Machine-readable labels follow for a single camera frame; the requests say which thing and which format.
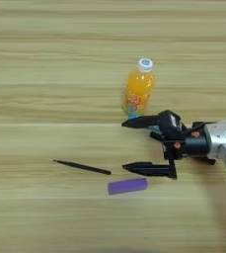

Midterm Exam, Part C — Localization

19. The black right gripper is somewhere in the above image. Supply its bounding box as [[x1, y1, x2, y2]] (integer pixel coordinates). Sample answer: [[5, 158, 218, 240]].
[[120, 114, 211, 180]]

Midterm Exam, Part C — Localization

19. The purple rectangular block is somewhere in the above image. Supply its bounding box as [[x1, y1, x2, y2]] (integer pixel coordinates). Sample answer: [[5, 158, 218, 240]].
[[107, 177, 149, 196]]

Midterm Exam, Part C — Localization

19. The thin black stick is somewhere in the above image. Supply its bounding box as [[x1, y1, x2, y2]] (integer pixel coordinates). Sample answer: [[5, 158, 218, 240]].
[[52, 158, 113, 176]]

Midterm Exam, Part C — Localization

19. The orange juice bottle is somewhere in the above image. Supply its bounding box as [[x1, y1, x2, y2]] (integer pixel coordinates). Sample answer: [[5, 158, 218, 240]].
[[120, 57, 157, 121]]

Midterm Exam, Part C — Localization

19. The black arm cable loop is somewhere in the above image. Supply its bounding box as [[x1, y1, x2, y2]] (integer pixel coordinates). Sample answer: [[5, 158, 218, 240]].
[[191, 121, 218, 128]]

